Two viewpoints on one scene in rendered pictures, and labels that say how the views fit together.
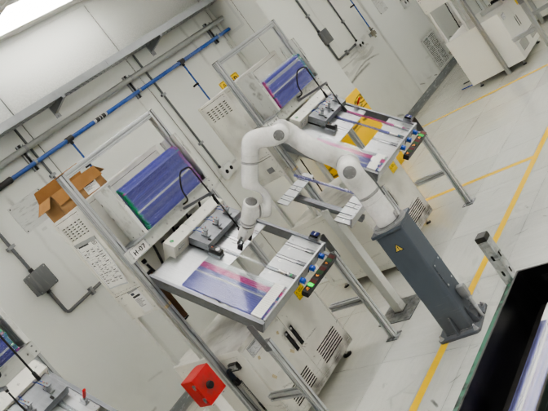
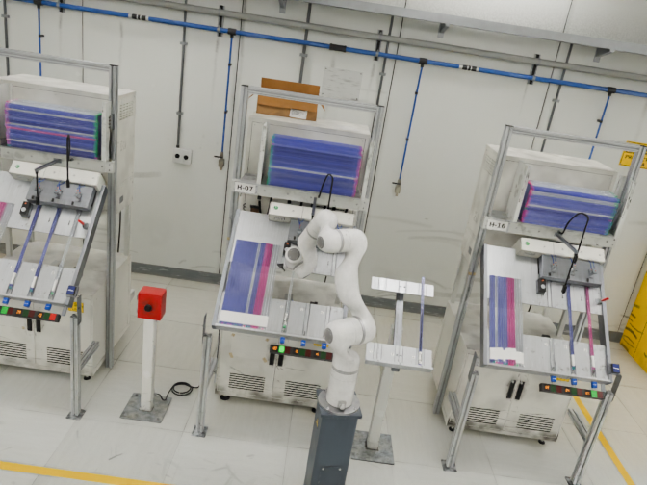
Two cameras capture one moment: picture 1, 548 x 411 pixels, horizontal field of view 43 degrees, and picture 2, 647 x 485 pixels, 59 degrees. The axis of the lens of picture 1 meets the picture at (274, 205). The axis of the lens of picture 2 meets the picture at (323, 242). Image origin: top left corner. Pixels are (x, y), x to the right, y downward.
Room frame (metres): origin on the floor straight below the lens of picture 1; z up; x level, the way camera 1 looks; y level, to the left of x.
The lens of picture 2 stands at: (1.70, -1.74, 2.25)
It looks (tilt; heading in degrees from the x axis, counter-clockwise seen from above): 20 degrees down; 42
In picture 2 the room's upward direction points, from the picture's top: 9 degrees clockwise
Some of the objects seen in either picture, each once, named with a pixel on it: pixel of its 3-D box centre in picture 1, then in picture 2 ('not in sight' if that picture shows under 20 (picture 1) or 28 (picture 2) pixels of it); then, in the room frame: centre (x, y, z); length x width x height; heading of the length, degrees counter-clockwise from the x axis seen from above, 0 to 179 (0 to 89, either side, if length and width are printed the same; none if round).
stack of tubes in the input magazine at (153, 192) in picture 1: (157, 187); (314, 165); (3.95, 0.46, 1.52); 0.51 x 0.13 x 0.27; 134
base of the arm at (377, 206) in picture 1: (379, 209); (342, 384); (3.42, -0.42, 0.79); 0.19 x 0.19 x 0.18
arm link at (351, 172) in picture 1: (355, 177); (343, 344); (3.39, -0.41, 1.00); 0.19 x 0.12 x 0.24; 167
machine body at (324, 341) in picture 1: (267, 356); (280, 340); (4.00, 0.59, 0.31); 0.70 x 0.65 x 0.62; 134
